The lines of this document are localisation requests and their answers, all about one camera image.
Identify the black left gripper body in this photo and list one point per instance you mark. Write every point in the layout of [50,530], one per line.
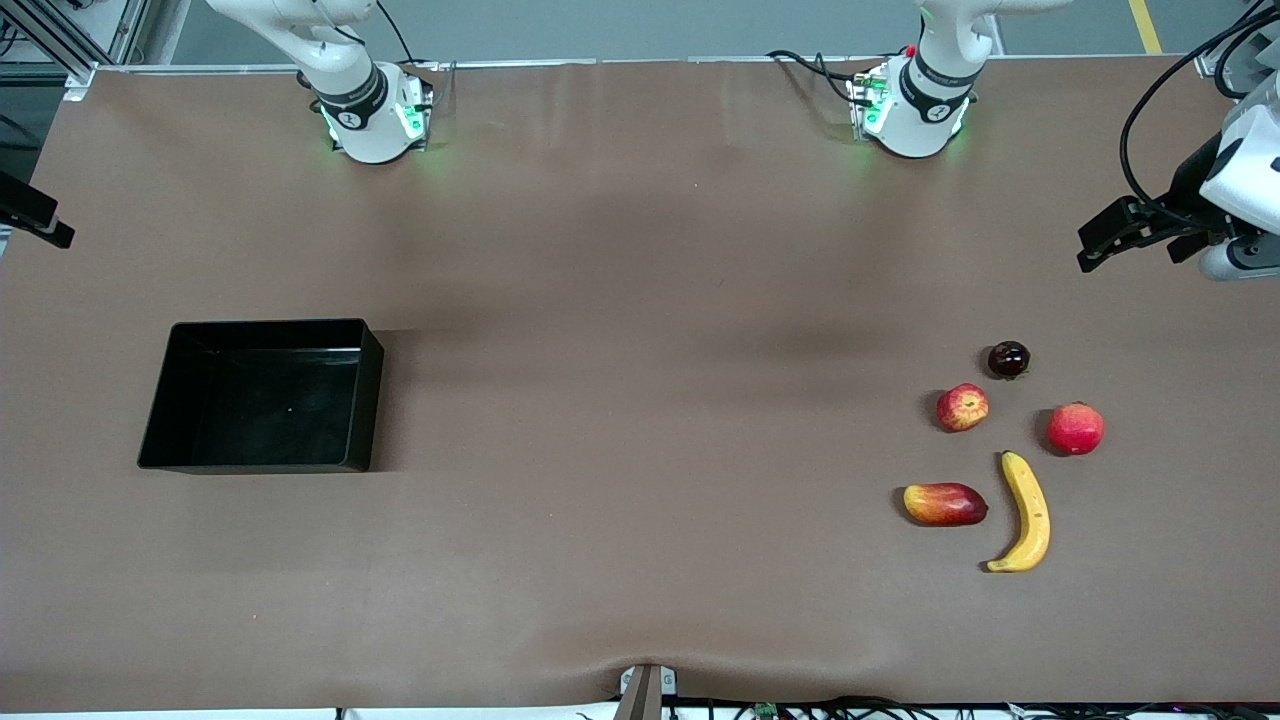
[1189,186]

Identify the aluminium frame struts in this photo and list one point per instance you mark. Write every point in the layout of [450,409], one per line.
[50,35]

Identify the yellow banana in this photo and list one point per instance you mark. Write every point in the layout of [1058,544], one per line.
[1030,510]

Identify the dark purple plum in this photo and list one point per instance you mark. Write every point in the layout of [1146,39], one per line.
[1009,360]

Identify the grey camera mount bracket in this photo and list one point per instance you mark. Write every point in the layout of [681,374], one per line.
[645,695]

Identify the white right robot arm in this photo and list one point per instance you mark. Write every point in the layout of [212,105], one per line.
[365,130]

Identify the red yellow apple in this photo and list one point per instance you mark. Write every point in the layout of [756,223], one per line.
[962,408]

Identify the black plastic box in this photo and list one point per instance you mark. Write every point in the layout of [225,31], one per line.
[260,400]

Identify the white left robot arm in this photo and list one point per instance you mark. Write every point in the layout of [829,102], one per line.
[920,120]

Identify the brown table mat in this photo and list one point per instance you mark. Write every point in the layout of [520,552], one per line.
[600,560]

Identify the red yellow mango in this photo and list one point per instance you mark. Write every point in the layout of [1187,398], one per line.
[945,505]

